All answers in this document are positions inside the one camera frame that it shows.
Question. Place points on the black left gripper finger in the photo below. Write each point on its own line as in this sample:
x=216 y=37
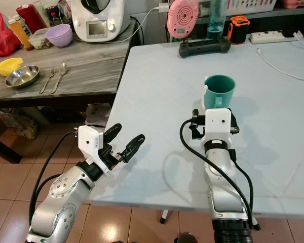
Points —
x=111 y=132
x=134 y=145

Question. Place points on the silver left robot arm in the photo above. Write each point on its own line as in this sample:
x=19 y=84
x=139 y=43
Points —
x=61 y=202

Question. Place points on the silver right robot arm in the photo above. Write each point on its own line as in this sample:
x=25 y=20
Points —
x=225 y=187

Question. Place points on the white paper package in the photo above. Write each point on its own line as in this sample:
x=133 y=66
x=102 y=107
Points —
x=97 y=114

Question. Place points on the teal mug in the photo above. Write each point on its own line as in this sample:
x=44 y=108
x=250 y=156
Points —
x=219 y=93

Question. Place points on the grey wooden side table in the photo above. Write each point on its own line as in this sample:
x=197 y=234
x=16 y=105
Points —
x=91 y=71

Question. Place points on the white table leg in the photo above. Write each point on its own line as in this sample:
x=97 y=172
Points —
x=164 y=216

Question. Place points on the black handheld controller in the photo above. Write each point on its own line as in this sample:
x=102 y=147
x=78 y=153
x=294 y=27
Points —
x=204 y=48

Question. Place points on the silver spoon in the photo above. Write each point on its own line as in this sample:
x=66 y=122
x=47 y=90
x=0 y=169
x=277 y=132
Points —
x=63 y=69

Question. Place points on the silver fork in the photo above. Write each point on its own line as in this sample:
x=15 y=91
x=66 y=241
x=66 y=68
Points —
x=47 y=81

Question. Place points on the patterned bag under table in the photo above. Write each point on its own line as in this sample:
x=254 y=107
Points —
x=10 y=124

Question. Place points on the orange and black device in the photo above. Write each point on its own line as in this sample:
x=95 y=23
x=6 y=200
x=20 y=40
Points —
x=239 y=30

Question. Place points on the stainless steel bowl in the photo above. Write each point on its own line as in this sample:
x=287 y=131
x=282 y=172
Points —
x=22 y=77

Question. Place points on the dark robot foot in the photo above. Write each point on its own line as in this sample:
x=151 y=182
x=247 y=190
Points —
x=186 y=238

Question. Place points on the teal glass bottle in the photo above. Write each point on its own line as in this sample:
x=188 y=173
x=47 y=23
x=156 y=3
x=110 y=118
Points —
x=217 y=20

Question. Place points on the pink round fan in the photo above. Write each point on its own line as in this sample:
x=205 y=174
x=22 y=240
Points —
x=182 y=17

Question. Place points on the purple plastic bowl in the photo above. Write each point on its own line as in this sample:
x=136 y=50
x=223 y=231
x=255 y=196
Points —
x=59 y=35

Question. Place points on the white kitchen blender machine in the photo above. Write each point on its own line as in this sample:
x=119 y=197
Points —
x=98 y=23

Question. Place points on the white power strip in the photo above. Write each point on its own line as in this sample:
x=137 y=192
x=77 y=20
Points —
x=271 y=36

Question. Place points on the clear plastic food container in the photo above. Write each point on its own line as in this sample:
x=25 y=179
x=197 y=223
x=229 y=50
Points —
x=39 y=39

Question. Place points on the yellow plastic bowl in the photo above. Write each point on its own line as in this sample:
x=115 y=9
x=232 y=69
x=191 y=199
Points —
x=6 y=66

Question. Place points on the white plastic basket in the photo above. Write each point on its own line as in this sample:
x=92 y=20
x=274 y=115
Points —
x=251 y=6

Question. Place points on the red plastic bag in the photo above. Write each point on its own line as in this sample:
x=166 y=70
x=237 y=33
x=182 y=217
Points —
x=2 y=43

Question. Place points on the orange sauce bottle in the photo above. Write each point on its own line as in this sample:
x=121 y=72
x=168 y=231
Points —
x=20 y=33

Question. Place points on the red canister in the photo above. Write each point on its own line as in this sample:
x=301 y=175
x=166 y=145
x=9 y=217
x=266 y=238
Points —
x=29 y=19

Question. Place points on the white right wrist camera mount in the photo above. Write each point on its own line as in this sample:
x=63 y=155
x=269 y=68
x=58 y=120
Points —
x=218 y=123

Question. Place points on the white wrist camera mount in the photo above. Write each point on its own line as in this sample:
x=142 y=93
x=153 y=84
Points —
x=218 y=123
x=89 y=142

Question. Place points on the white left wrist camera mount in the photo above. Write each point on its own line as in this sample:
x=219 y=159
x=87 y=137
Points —
x=89 y=142

